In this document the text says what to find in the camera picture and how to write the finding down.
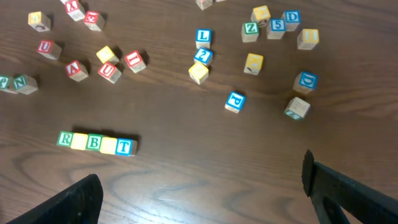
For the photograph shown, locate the red E block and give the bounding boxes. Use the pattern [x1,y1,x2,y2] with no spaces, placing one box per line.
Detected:
[83,11,105,32]

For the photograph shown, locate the yellow block under T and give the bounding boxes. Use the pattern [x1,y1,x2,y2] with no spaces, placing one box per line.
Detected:
[244,53,264,75]

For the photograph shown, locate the yellow O block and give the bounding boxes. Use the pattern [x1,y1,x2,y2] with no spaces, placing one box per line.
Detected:
[70,133,88,151]
[99,136,118,155]

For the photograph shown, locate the red U block centre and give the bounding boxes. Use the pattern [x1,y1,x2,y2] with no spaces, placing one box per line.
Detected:
[98,62,122,84]

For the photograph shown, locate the blue D block right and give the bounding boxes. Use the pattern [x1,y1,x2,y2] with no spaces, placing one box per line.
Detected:
[293,72,318,95]

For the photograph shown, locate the yellow block centre left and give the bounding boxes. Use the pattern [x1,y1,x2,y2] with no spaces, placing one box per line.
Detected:
[96,46,119,65]

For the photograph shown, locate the red I block top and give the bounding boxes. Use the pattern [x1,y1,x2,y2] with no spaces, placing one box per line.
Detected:
[195,0,213,11]

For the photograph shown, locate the green Z block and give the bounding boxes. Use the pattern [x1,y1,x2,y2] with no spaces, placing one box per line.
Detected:
[241,22,260,43]

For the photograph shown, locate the blue 2 block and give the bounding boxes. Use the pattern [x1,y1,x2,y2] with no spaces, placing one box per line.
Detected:
[193,47,213,67]

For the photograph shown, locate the red u block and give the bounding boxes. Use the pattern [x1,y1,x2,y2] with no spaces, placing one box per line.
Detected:
[98,62,122,84]
[37,40,62,60]

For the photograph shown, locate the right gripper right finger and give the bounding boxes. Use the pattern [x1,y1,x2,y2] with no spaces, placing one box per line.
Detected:
[302,150,397,223]

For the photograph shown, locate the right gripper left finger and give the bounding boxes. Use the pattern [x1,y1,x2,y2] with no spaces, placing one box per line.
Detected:
[9,174,103,224]

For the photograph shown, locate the green N block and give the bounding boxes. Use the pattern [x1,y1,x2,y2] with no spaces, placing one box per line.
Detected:
[12,75,39,95]

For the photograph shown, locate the green R block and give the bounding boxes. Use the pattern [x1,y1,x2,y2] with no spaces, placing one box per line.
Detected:
[57,131,74,147]

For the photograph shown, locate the yellow block top right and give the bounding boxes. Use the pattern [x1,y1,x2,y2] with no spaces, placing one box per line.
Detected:
[251,5,271,27]

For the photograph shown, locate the blue d block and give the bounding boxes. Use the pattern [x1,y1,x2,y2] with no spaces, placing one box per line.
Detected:
[293,72,318,95]
[281,10,301,32]

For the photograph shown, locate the red I block left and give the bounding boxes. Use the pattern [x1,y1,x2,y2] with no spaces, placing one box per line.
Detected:
[124,50,147,73]

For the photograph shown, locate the blue P block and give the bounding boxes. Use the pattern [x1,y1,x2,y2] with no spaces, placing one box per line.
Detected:
[224,91,246,113]

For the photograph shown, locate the green 7 block tipped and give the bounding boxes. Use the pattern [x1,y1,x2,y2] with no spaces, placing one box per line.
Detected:
[284,97,310,120]

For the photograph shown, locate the yellow block far left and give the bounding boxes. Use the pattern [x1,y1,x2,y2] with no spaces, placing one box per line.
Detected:
[28,11,52,32]

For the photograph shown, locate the blue 5 block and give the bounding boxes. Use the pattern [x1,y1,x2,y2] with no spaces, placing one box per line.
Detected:
[267,19,286,39]

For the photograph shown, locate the red X block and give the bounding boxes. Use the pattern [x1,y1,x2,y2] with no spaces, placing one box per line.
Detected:
[65,0,86,21]

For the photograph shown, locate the green B block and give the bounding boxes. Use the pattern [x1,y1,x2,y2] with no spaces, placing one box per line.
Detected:
[86,134,103,151]

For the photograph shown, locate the blue L block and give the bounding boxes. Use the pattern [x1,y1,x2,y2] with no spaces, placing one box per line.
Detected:
[195,29,212,49]

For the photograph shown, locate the blue D block top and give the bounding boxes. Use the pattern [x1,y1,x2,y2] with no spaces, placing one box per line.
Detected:
[281,10,301,32]

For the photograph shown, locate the red U block left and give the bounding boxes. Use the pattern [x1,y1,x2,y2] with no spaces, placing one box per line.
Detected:
[37,40,62,60]

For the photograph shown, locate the yellow 8 block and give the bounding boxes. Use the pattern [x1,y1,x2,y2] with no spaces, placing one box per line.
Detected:
[297,29,320,50]

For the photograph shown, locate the red i block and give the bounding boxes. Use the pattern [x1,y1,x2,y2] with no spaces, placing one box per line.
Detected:
[124,50,147,73]
[195,0,213,11]

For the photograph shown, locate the blue T block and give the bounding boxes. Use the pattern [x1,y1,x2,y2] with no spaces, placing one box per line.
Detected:
[115,138,137,156]

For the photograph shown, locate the yellow S block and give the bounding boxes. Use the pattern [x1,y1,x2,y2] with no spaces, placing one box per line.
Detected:
[188,62,209,85]

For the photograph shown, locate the red A block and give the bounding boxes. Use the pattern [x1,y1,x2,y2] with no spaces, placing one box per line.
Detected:
[65,60,89,82]

